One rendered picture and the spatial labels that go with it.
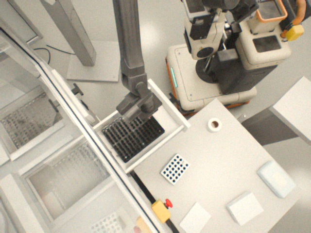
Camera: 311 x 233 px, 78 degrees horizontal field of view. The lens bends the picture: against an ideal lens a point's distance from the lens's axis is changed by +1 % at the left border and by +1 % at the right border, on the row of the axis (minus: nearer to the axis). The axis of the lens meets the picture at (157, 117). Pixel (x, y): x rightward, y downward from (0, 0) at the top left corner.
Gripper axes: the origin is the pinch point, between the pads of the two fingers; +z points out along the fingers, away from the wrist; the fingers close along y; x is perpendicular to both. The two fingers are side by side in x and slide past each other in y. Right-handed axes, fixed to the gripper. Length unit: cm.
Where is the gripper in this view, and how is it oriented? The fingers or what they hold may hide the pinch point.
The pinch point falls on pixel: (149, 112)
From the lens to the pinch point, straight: 82.1
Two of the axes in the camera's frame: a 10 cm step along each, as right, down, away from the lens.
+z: 0.5, 2.5, 9.7
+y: 7.7, -6.2, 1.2
